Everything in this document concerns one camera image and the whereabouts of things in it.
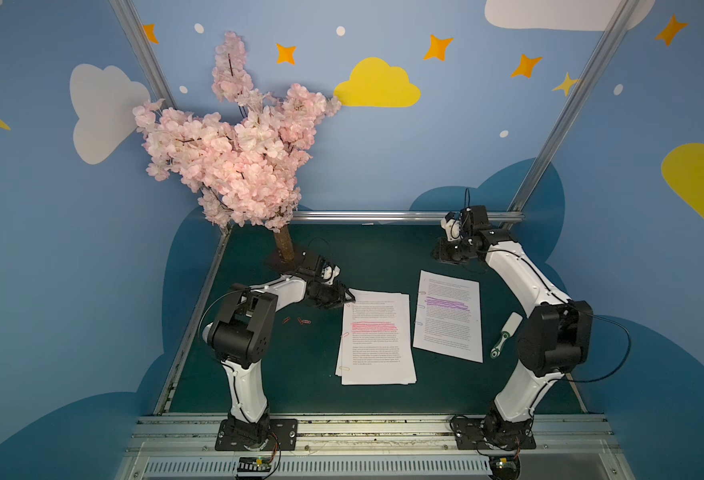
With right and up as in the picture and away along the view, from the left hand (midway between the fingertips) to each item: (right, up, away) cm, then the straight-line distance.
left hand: (351, 296), depth 96 cm
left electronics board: (-24, -38, -23) cm, 51 cm away
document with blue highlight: (-3, -18, -10) cm, 21 cm away
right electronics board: (+39, -39, -23) cm, 60 cm away
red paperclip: (-21, -8, 0) cm, 23 cm away
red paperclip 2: (-15, -8, 0) cm, 17 cm away
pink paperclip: (-1, -11, -4) cm, 12 cm away
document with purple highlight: (+32, -7, +1) cm, 33 cm away
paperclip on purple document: (+25, +1, +6) cm, 26 cm away
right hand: (+27, +15, -5) cm, 31 cm away
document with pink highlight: (+8, -13, -5) cm, 17 cm away
